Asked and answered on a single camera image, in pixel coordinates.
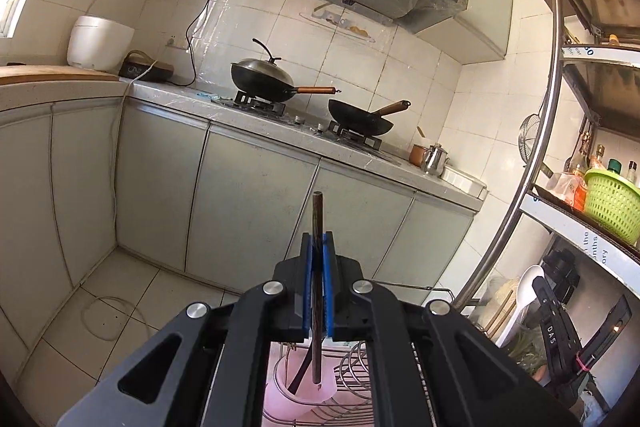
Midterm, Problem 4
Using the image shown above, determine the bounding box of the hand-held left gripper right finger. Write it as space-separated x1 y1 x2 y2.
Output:
320 231 586 427

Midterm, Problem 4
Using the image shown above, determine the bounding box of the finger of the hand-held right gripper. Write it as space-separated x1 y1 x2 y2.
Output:
581 294 634 373

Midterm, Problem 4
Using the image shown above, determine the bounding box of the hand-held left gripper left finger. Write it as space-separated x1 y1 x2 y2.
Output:
57 232 321 427

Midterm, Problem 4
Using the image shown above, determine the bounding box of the white plastic spoon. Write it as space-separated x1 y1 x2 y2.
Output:
495 264 546 349

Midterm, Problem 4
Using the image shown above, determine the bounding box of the brown wooden chopstick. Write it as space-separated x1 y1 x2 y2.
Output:
310 190 324 384

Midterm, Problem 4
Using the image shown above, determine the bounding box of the tall pink plastic cup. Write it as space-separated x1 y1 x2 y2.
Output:
264 341 342 427

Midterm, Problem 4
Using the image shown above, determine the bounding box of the metal wire utensil rack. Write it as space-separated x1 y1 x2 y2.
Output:
272 279 456 427

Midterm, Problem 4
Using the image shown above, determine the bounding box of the plastic bag of vegetables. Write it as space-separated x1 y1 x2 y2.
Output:
474 276 527 344

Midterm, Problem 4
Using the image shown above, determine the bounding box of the black blender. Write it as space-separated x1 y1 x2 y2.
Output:
542 249 582 304

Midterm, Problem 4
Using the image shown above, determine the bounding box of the grey kitchen cabinet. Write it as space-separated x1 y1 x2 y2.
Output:
0 96 484 350

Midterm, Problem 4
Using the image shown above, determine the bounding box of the green plastic basket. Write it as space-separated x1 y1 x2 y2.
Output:
582 168 640 249

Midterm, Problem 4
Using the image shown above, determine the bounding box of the orange snack bag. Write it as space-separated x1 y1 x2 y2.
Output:
547 171 589 214

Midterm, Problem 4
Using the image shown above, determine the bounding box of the brown pot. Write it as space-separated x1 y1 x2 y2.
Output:
409 127 434 166

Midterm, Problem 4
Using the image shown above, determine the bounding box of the metal kettle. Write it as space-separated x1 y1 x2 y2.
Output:
419 142 451 176

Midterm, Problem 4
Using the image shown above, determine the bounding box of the glass bottle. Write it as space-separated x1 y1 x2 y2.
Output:
564 132 592 175

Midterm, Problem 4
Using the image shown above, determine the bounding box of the white box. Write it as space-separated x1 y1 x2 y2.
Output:
439 166 489 201

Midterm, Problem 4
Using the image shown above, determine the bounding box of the gas stove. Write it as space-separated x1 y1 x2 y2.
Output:
210 89 402 154

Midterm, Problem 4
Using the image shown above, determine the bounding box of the metal shelf rack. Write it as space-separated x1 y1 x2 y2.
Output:
452 0 640 408

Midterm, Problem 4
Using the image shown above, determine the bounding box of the black wok with lid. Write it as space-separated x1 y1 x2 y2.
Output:
229 38 343 104

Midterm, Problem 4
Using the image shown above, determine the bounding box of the small black appliance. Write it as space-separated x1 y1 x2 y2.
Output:
118 50 175 83

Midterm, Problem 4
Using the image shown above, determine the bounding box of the white rice cooker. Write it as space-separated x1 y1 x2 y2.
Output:
67 15 136 73

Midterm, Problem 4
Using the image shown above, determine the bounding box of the wooden cutting board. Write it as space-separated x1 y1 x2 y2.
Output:
0 64 121 86

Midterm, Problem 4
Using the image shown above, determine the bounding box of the black wok with wooden handle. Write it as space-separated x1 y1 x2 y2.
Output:
327 99 412 138

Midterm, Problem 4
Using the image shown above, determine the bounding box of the metal wire strainer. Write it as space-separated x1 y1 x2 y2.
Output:
517 113 544 166

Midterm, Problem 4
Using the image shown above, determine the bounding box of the white power cable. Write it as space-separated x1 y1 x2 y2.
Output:
111 58 160 255

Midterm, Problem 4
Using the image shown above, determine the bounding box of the clear wall shelf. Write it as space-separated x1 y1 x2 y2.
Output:
298 4 377 44

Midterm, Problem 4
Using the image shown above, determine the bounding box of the black power cable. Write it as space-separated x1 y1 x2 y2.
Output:
185 0 221 88

